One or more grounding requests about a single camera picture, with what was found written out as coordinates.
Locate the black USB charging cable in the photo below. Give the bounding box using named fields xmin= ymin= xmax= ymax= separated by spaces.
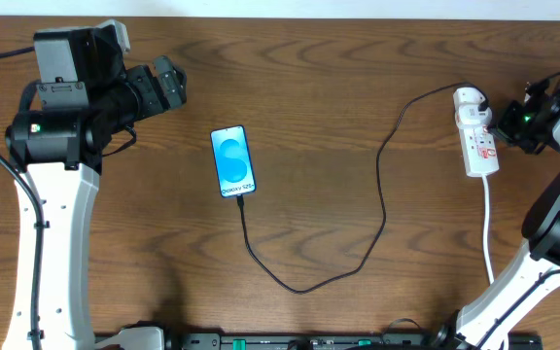
xmin=235 ymin=81 xmax=490 ymax=296

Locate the blue Samsung Galaxy smartphone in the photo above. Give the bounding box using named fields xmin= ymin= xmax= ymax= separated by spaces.
xmin=210 ymin=125 xmax=257 ymax=198

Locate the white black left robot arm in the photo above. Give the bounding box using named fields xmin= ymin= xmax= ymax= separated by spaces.
xmin=4 ymin=20 xmax=187 ymax=349

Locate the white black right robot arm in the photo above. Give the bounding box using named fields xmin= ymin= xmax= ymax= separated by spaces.
xmin=428 ymin=72 xmax=560 ymax=349

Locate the white USB charger adapter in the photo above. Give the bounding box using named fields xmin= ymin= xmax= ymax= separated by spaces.
xmin=453 ymin=87 xmax=489 ymax=112

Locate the white power strip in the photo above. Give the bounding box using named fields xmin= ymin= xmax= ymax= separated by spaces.
xmin=455 ymin=105 xmax=500 ymax=178

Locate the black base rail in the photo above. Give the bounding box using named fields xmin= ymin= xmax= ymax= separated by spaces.
xmin=94 ymin=331 xmax=543 ymax=350

